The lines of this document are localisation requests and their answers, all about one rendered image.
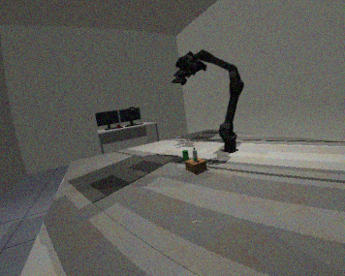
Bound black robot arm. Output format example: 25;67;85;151
175;49;244;153

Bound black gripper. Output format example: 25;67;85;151
172;58;198;85

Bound brown square block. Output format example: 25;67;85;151
185;158;206;173

